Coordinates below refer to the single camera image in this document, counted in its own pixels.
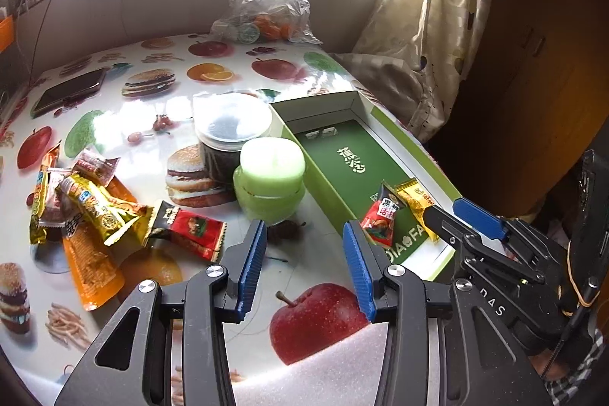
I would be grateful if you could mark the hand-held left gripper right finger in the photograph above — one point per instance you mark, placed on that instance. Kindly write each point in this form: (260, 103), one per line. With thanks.
(358, 263)

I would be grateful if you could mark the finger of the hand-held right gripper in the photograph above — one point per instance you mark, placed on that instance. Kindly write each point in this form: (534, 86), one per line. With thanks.
(447, 227)
(480, 217)

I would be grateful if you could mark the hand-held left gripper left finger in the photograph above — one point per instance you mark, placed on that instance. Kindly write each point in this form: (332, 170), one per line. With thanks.
(251, 263)

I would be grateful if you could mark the small yellow snack packet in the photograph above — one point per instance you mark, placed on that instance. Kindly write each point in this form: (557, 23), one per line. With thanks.
(415, 196)

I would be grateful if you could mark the red black snack packet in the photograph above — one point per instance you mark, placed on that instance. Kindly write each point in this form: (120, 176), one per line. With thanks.
(190, 230)

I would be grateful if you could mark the green cardboard box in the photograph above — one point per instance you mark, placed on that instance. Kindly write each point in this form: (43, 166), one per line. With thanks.
(347, 158)

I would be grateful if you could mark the yellow snack packet red print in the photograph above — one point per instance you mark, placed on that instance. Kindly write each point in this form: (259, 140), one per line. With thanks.
(102, 211)

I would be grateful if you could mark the long yellow snack packet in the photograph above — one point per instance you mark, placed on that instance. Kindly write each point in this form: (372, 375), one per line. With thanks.
(39, 206)

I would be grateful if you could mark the person's right forearm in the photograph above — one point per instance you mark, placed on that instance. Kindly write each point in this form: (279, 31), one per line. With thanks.
(571, 368)

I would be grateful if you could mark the light green plastic jar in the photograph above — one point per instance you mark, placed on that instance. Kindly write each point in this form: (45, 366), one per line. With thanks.
(269, 177)

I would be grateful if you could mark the black speaker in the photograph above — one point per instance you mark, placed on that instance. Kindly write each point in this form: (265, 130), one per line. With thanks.
(592, 206)

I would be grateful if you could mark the clear plastic jar dark contents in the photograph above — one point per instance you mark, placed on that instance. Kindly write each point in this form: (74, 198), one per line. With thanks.
(233, 125)

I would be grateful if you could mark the brown wooden wardrobe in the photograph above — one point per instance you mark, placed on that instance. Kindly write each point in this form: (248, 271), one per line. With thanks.
(537, 54)

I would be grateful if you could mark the food print tablecloth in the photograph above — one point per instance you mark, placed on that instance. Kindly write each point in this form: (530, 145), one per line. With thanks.
(142, 120)

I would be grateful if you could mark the cream patterned curtain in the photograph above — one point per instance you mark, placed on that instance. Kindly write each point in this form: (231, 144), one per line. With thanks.
(428, 6)

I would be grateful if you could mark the small round plastic container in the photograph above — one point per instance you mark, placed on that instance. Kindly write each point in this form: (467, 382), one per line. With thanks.
(248, 35)

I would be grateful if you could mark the orange tangerine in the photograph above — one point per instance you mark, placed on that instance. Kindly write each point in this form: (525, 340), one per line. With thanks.
(264, 25)
(282, 28)

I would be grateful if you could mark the black smartphone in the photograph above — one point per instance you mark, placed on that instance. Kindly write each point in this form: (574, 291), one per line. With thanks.
(71, 88)

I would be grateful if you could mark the orange box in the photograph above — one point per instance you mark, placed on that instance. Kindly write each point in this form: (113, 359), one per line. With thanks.
(5, 32)

